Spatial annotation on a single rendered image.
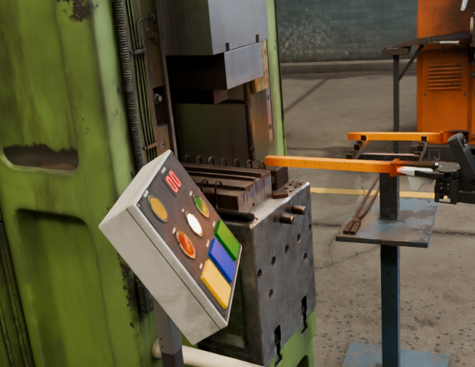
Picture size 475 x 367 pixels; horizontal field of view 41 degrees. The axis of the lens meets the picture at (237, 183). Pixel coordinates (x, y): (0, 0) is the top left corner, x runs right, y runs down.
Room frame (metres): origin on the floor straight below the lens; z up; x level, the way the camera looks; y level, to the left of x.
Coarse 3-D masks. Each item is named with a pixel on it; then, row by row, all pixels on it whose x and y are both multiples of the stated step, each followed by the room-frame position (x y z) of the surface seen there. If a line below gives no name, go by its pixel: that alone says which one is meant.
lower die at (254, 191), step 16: (192, 176) 1.80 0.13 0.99; (208, 176) 1.78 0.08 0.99; (224, 176) 1.75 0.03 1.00; (240, 176) 1.73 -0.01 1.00; (208, 192) 1.67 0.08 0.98; (224, 192) 1.66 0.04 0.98; (240, 192) 1.65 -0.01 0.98; (256, 192) 1.71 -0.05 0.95; (224, 208) 1.64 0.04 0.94; (240, 208) 1.63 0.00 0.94
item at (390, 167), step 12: (276, 156) 1.70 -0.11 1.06; (288, 156) 1.69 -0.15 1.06; (324, 168) 1.60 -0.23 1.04; (336, 168) 1.59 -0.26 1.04; (348, 168) 1.57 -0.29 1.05; (360, 168) 1.55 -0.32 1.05; (372, 168) 1.53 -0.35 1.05; (384, 168) 1.52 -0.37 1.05; (396, 168) 1.51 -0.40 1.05; (432, 168) 1.47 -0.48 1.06
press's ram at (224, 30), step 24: (168, 0) 1.64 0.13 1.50; (192, 0) 1.60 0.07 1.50; (216, 0) 1.61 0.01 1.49; (240, 0) 1.71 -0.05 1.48; (264, 0) 1.82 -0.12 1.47; (168, 24) 1.64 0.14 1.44; (192, 24) 1.60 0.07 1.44; (216, 24) 1.60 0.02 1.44; (240, 24) 1.70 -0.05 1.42; (264, 24) 1.81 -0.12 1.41; (168, 48) 1.65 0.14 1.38; (192, 48) 1.61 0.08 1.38; (216, 48) 1.59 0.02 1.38
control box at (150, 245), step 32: (160, 160) 1.27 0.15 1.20; (128, 192) 1.15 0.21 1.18; (160, 192) 1.14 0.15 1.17; (192, 192) 1.29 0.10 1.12; (128, 224) 1.01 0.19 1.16; (160, 224) 1.04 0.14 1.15; (224, 224) 1.33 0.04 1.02; (128, 256) 1.01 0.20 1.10; (160, 256) 1.01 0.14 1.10; (192, 256) 1.06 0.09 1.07; (160, 288) 1.01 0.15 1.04; (192, 288) 1.00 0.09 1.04; (192, 320) 1.00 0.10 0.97; (224, 320) 1.00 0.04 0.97
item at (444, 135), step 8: (352, 136) 2.23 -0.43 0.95; (360, 136) 2.22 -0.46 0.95; (368, 136) 2.21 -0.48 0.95; (376, 136) 2.20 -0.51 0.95; (384, 136) 2.19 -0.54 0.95; (392, 136) 2.18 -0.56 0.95; (400, 136) 2.17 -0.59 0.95; (408, 136) 2.16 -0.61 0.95; (416, 136) 2.15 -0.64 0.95; (432, 136) 2.13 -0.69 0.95; (440, 136) 2.11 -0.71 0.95; (448, 136) 2.12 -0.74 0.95; (464, 136) 2.10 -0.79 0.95
